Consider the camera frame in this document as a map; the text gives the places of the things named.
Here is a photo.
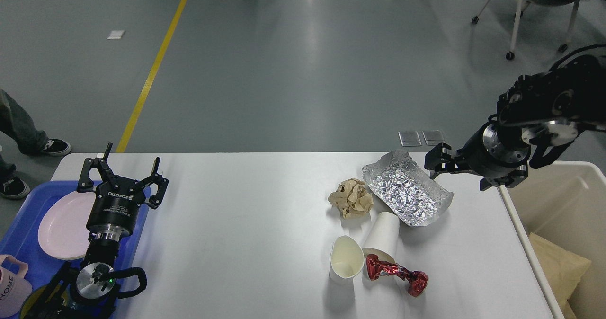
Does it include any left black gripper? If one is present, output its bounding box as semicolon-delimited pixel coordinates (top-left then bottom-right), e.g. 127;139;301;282
77;142;169;241

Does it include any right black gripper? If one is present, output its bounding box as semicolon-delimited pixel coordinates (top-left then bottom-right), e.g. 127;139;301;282
424;123;531;191

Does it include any aluminium foil sheet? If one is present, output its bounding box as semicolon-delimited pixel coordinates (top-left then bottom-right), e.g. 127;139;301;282
362;149;454;228

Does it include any pink plate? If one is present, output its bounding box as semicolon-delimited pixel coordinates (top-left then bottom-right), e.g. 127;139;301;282
37;191;95;260

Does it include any brown paper ball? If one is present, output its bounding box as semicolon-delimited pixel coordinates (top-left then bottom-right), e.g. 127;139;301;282
327;178;374;219

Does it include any dark teal mug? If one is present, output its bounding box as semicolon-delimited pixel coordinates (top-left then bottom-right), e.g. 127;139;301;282
19;284;70;319

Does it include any brown paper bag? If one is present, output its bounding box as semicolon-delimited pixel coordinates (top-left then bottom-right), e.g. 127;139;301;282
528;233;592;319

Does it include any white paper cup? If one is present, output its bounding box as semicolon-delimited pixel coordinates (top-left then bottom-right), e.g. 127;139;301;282
362;212;401;264
329;235;365;285

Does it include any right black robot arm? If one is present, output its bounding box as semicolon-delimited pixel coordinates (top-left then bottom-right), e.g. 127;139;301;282
424;44;606;190

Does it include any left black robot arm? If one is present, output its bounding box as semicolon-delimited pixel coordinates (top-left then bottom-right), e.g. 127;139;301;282
21;143;169;319

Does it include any right metal floor plate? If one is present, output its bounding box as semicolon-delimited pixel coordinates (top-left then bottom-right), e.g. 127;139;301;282
422;130;445;146

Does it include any metal floor plate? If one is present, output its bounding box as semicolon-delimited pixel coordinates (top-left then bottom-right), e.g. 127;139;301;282
398;131;422;147
422;130;445;146

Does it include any left metal floor plate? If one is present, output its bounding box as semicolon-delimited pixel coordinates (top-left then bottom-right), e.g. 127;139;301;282
398;131;422;147

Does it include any shoe at edge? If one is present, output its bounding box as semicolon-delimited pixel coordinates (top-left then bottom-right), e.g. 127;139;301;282
0;156;30;200
0;88;72;157

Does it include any beige plastic bin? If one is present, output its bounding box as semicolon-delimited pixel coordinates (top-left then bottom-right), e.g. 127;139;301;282
498;161;606;319

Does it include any lying white paper cup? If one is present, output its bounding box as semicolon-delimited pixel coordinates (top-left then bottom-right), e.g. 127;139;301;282
362;212;401;264

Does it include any red foil wrapper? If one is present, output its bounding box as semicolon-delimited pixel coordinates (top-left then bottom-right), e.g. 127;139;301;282
365;254;428;297

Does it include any pink mug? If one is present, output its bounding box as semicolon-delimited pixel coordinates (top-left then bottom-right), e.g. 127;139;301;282
0;254;33;319

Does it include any white paper on floor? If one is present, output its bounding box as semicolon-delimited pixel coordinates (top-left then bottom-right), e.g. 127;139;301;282
107;30;125;39

